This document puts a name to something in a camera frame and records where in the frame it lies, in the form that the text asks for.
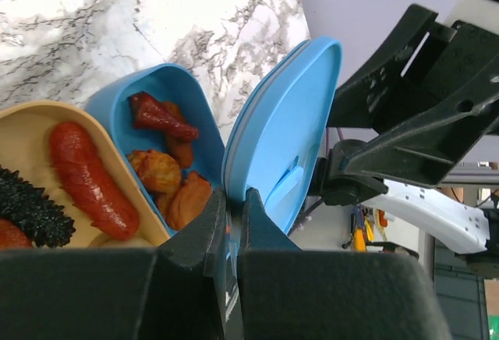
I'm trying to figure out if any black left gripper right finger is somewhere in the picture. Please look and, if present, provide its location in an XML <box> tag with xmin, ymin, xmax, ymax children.
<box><xmin>237</xmin><ymin>189</ymin><xmax>451</xmax><ymax>340</ymax></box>

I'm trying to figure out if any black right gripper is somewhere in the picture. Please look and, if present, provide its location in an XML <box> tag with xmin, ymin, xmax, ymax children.
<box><xmin>315</xmin><ymin>4</ymin><xmax>498</xmax><ymax>206</ymax></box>

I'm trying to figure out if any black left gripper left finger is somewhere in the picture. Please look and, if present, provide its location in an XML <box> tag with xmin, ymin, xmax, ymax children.
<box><xmin>1</xmin><ymin>189</ymin><xmax>226</xmax><ymax>339</ymax></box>

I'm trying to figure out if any orange fried shrimp piece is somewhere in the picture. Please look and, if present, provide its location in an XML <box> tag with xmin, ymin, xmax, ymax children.
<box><xmin>155</xmin><ymin>171</ymin><xmax>212</xmax><ymax>231</ymax></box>

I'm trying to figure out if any orange chicken wing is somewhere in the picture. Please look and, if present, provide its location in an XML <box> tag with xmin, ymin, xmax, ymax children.
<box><xmin>127</xmin><ymin>149</ymin><xmax>182</xmax><ymax>194</ymax></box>

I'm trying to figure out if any red sausage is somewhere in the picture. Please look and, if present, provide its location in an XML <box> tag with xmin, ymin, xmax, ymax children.
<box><xmin>48</xmin><ymin>122</ymin><xmax>140</xmax><ymax>241</ymax></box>

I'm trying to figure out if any black sea cucumber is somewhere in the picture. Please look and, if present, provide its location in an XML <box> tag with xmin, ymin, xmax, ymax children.
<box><xmin>1</xmin><ymin>168</ymin><xmax>76</xmax><ymax>248</ymax></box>

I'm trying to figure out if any blue lunch box lid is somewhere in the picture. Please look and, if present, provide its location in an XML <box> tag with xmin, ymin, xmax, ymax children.
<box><xmin>221</xmin><ymin>37</ymin><xmax>342</xmax><ymax>233</ymax></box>

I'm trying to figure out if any brown sausage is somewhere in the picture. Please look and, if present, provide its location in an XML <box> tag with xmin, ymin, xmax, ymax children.
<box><xmin>0</xmin><ymin>219</ymin><xmax>33</xmax><ymax>250</ymax></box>

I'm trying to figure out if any red chili pepper piece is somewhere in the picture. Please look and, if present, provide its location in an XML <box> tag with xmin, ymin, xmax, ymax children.
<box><xmin>129</xmin><ymin>91</ymin><xmax>199</xmax><ymax>142</ymax></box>

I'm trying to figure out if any blue lunch box base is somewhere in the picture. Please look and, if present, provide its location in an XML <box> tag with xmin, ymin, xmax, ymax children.
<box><xmin>85</xmin><ymin>64</ymin><xmax>225</xmax><ymax>233</ymax></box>

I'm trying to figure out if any beige lunch box base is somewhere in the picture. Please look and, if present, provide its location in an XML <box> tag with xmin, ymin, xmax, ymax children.
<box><xmin>1</xmin><ymin>101</ymin><xmax>169</xmax><ymax>248</ymax></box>

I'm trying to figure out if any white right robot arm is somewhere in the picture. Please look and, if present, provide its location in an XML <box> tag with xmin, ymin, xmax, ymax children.
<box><xmin>311</xmin><ymin>4</ymin><xmax>498</xmax><ymax>279</ymax></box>

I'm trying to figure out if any aluminium table frame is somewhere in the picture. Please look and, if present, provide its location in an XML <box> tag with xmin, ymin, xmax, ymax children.
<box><xmin>441</xmin><ymin>162</ymin><xmax>498</xmax><ymax>189</ymax></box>

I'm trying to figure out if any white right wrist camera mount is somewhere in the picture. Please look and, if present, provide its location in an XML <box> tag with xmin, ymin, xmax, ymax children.
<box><xmin>444</xmin><ymin>0</ymin><xmax>499</xmax><ymax>34</ymax></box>

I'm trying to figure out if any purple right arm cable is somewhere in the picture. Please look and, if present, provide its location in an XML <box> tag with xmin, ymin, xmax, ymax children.
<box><xmin>325</xmin><ymin>126</ymin><xmax>346</xmax><ymax>148</ymax></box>

